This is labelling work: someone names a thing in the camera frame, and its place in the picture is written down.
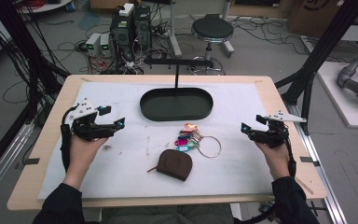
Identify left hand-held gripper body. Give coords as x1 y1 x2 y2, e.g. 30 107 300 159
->
64 98 117 142

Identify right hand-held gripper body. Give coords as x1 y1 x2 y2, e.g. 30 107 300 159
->
250 109 308 149

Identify person's right hand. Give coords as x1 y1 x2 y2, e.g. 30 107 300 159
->
254 140 292 182

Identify person's left hand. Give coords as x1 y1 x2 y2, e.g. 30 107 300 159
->
62 133 110 189

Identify white table mat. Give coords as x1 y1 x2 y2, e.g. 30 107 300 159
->
37 80 275 201

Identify black key stand with tray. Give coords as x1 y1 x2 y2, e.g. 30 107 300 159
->
139 57 214 122

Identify white power supply unit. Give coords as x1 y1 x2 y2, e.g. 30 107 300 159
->
85 32 103 58
99 33 113 58

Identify brown leather pouch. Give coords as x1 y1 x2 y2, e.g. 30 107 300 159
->
146 148 194 182

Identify white board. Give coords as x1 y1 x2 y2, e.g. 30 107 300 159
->
316 61 358 131

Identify black computer tower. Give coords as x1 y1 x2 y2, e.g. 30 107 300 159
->
109 4 153 63

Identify small white box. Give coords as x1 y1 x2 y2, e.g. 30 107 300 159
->
118 2 135 18

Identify black round stool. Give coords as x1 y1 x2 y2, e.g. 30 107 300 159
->
190 13 236 77

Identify person's lap grey trousers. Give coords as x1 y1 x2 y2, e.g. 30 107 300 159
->
100 203 235 224

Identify white table leg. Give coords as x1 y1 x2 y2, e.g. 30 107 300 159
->
167 0 184 59

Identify cardboard box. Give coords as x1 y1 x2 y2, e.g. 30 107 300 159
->
286 0 358 39

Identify left hand-held gripper black cable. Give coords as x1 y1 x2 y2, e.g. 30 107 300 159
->
60 105 79 173

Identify hand-held gripper black cable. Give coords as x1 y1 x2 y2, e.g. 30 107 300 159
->
60 105 79 173
278 122 297 179

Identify right hand-held gripper black cable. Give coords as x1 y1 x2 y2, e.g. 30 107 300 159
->
278 122 297 179

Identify key ring with coloured tags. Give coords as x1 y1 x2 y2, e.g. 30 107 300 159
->
173 122 223 160

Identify aluminium rail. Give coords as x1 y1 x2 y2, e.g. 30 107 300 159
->
0 120 35 206
284 102 350 224

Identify black metal frame post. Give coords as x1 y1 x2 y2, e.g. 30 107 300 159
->
274 0 358 133

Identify bundle of black cables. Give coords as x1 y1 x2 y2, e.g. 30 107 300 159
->
0 0 71 125

